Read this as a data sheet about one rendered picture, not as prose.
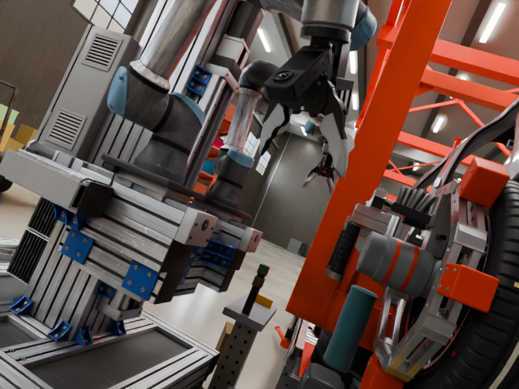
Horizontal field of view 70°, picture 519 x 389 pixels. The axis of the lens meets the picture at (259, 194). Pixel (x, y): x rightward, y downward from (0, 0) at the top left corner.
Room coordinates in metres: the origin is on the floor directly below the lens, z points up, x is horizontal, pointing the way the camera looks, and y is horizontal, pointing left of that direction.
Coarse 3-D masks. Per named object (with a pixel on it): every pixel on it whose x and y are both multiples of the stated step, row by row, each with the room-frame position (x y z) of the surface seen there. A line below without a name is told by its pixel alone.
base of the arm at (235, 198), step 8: (216, 184) 1.48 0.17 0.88; (224, 184) 1.47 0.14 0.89; (232, 184) 1.47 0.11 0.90; (240, 184) 1.49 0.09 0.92; (208, 192) 1.48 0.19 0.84; (216, 192) 1.46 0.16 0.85; (224, 192) 1.46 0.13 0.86; (232, 192) 1.47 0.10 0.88; (240, 192) 1.51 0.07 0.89; (216, 200) 1.45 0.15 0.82; (224, 200) 1.45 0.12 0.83; (232, 200) 1.47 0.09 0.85
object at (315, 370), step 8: (312, 368) 1.35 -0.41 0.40; (320, 368) 1.36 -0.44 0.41; (304, 376) 1.32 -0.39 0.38; (312, 376) 1.27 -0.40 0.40; (320, 376) 1.28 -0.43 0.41; (328, 376) 1.32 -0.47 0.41; (336, 376) 1.35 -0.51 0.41; (304, 384) 1.29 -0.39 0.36; (312, 384) 1.25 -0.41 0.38; (320, 384) 1.25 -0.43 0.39; (328, 384) 1.25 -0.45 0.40; (336, 384) 1.27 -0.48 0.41; (352, 384) 1.33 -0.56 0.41
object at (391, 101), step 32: (416, 0) 1.49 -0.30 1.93; (448, 0) 1.47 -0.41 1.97; (416, 32) 1.48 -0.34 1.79; (416, 64) 1.47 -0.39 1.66; (384, 96) 1.49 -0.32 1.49; (384, 128) 1.48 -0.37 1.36; (352, 160) 1.49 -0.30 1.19; (384, 160) 1.47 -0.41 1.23; (352, 192) 1.48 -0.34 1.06; (320, 224) 1.50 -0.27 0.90; (320, 256) 1.49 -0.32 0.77; (320, 288) 1.47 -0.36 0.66; (320, 320) 1.46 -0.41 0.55
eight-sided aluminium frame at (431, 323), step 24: (432, 192) 1.17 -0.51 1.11; (456, 192) 0.92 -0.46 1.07; (456, 216) 0.85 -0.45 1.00; (480, 216) 0.85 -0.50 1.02; (408, 240) 1.29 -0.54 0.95; (456, 240) 0.80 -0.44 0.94; (480, 240) 0.79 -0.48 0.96; (432, 288) 0.83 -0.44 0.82; (384, 312) 1.23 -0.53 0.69; (432, 312) 0.80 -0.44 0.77; (456, 312) 0.79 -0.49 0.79; (384, 336) 1.17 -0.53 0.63; (408, 336) 0.88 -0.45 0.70; (432, 336) 0.81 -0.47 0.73; (384, 360) 0.99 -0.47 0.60; (408, 360) 0.95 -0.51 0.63
